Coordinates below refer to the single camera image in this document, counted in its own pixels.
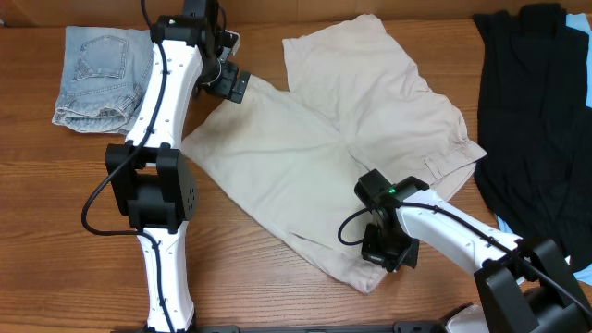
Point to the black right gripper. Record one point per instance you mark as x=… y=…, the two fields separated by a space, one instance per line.
x=386 y=252

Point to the black garment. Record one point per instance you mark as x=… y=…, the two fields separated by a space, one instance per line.
x=535 y=126

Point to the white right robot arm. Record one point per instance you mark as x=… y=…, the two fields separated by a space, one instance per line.
x=523 y=285

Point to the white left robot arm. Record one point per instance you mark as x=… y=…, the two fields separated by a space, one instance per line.
x=150 y=176

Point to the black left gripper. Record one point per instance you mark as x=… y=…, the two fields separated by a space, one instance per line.
x=237 y=86

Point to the beige khaki shorts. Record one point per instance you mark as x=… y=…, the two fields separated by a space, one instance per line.
x=290 y=159

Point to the folded light blue denim shorts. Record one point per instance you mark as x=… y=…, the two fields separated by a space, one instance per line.
x=104 y=79

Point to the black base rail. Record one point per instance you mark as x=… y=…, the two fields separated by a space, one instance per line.
x=324 y=329

